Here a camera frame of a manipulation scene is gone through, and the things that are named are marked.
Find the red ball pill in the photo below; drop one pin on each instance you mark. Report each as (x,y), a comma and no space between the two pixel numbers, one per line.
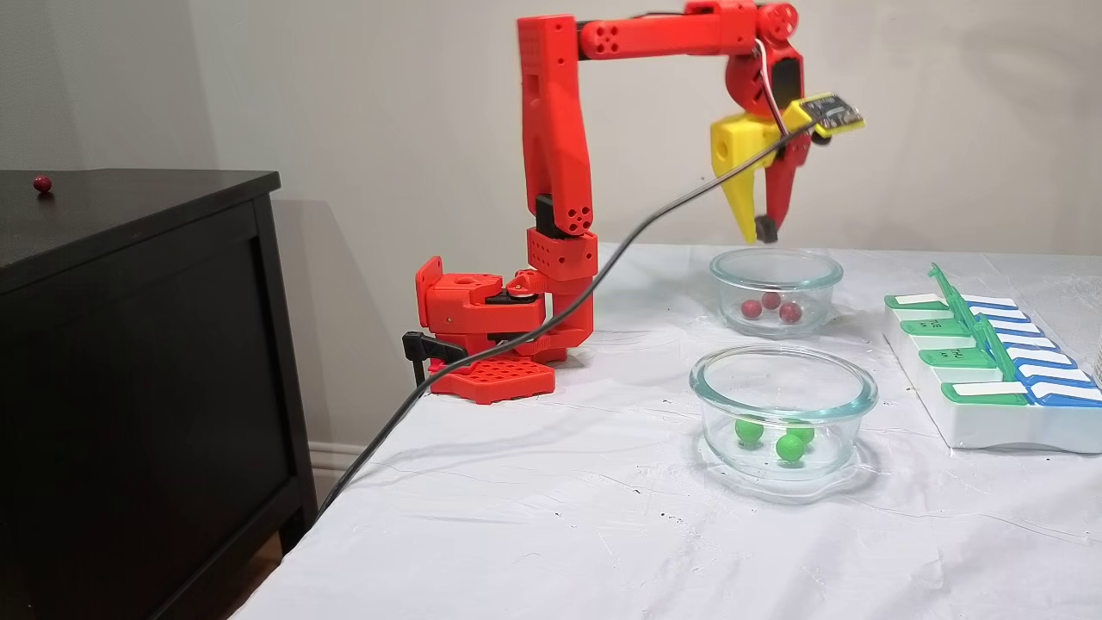
(42,183)
(790,313)
(752,308)
(770,300)

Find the green ball pill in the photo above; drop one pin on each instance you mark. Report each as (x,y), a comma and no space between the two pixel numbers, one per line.
(789,447)
(749,430)
(804,430)

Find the small clear glass bowl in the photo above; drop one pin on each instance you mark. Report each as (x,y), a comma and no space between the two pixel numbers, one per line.
(732,293)

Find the large clear glass bowl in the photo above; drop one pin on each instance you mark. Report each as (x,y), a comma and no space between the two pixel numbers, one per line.
(715,430)

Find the white green blue pill organizer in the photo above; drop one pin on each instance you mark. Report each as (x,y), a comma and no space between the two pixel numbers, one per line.
(981,426)

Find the black table clamp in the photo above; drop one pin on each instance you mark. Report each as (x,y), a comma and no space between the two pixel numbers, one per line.
(426,347)

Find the white table cover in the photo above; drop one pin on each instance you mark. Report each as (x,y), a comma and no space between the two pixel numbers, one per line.
(560,534)

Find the black wooden cabinet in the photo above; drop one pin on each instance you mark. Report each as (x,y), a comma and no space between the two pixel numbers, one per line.
(129,387)

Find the camera board on yellow mount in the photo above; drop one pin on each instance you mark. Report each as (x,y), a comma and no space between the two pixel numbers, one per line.
(831,112)

